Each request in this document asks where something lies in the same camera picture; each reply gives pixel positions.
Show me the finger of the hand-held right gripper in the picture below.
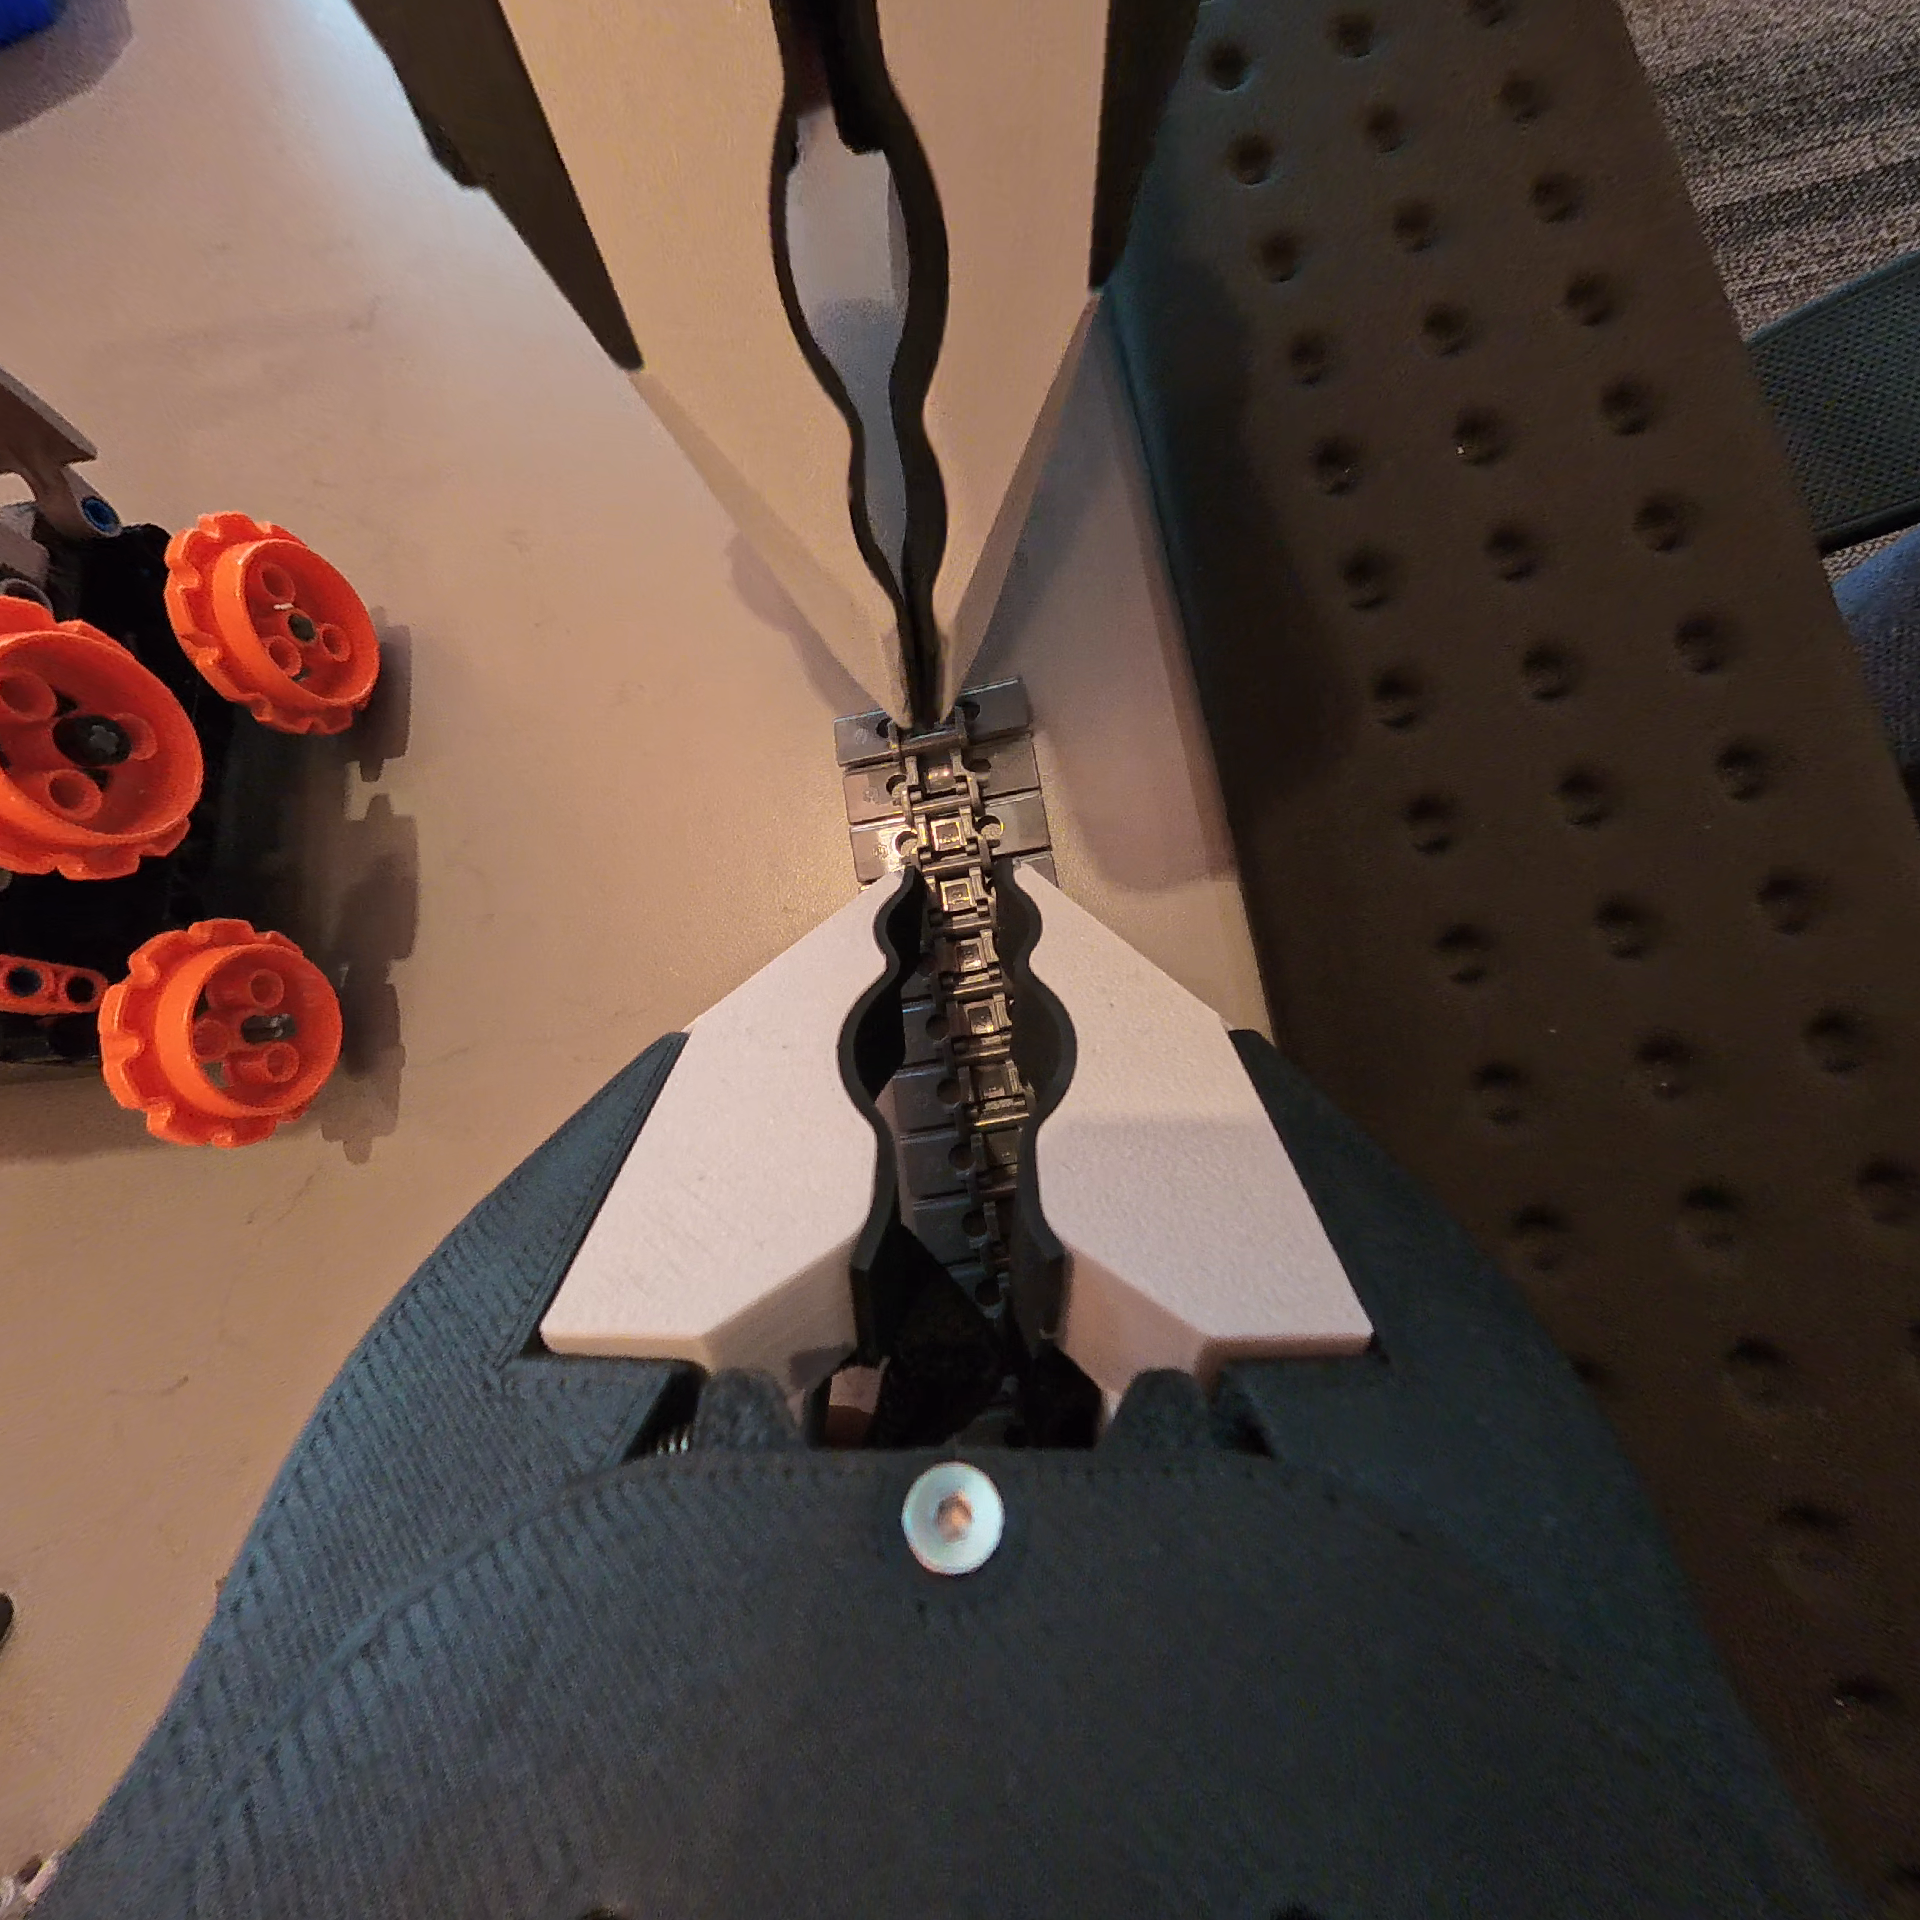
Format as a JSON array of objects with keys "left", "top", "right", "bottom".
[
  {"left": 500, "top": 0, "right": 919, "bottom": 722},
  {"left": 883, "top": 0, "right": 1123, "bottom": 718}
]

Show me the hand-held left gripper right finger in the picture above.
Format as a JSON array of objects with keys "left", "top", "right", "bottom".
[{"left": 1008, "top": 866, "right": 1376, "bottom": 1393}]

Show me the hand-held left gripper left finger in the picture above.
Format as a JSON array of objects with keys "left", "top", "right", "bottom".
[{"left": 539, "top": 875, "right": 916, "bottom": 1379}]

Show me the grey toy track chain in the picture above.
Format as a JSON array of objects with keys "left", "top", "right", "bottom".
[{"left": 841, "top": 757, "right": 1078, "bottom": 1326}]

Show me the single grey track link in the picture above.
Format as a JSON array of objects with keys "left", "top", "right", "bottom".
[{"left": 830, "top": 673, "right": 1042, "bottom": 773}]

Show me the black perforated panel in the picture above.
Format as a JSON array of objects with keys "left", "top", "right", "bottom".
[{"left": 1106, "top": 0, "right": 1920, "bottom": 1920}]

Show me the grey orange toy block vehicle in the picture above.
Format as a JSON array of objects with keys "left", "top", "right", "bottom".
[{"left": 0, "top": 364, "right": 388, "bottom": 1152}]

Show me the teal chair seat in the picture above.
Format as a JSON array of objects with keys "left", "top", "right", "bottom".
[{"left": 1745, "top": 244, "right": 1920, "bottom": 561}]

